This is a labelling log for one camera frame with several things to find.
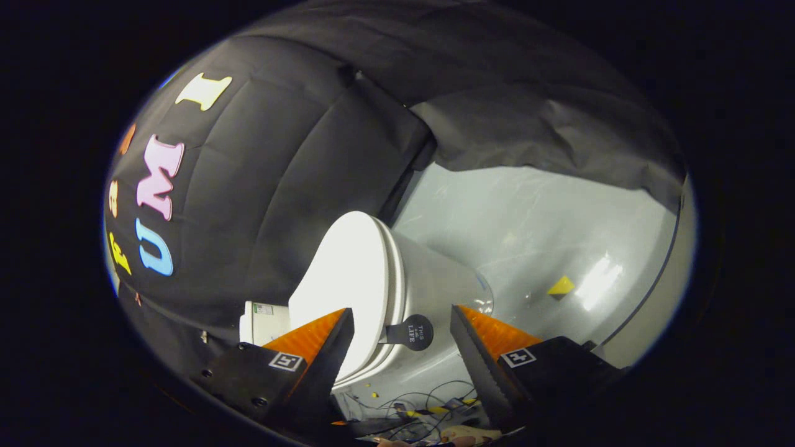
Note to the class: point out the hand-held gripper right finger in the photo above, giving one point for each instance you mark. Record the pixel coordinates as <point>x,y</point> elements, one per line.
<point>481,372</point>

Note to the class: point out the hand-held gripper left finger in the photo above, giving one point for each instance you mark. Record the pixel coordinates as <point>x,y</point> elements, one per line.
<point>326,372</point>

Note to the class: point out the black round lid lifter tab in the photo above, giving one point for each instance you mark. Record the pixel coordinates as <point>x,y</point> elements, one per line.
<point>416,332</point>

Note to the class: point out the white toilet tank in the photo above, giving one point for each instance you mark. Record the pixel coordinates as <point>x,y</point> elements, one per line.
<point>264,326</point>

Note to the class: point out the small yellow triangular piece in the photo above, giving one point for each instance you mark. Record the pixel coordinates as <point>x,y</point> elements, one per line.
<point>562,287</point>

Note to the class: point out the black backdrop cloth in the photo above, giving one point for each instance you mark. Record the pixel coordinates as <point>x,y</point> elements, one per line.
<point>261,186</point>

